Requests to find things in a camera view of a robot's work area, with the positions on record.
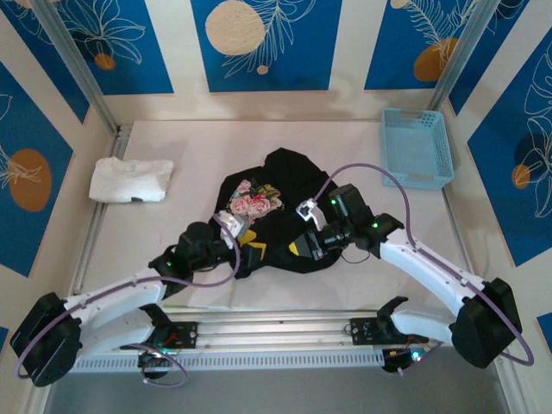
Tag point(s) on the black t-shirt with rose print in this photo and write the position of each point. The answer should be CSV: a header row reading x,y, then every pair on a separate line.
x,y
293,172

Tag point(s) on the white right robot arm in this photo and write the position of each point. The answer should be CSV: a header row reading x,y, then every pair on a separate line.
x,y
431,271

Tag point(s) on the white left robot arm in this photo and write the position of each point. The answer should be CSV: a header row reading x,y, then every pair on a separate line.
x,y
116,293

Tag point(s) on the folded white t-shirt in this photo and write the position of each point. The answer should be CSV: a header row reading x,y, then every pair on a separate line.
x,y
125,179

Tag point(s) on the light blue plastic basket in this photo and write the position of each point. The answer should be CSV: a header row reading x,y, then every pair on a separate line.
x,y
414,146

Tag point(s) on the black controller board with LED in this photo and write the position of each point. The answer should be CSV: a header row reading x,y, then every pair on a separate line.
x,y
155,360
403,358

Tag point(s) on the aluminium front frame rails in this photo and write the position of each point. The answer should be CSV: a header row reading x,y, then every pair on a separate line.
x,y
276,332

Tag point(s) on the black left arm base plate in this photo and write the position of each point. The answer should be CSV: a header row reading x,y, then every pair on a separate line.
x,y
185,334

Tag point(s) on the aluminium side rail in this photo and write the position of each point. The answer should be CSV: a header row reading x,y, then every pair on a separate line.
x,y
457,224
98,228

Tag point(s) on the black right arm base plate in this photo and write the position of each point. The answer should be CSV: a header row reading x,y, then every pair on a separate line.
x,y
364,330

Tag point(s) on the aluminium frame post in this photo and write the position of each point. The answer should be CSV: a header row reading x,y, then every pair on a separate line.
x,y
73,52
461,47

